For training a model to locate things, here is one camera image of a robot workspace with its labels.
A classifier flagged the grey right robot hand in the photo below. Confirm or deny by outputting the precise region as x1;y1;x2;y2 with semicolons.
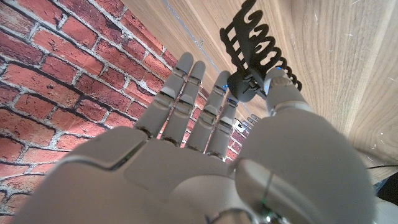
12;52;377;224

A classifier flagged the grey tape outline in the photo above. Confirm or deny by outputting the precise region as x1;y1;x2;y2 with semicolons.
161;0;220;74

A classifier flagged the red brick printed backdrop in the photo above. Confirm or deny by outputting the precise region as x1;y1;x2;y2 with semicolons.
0;0;259;224

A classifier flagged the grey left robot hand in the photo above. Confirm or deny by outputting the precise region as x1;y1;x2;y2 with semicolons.
241;113;261;131

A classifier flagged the black claw hair clip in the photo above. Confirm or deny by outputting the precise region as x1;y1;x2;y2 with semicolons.
219;0;303;103

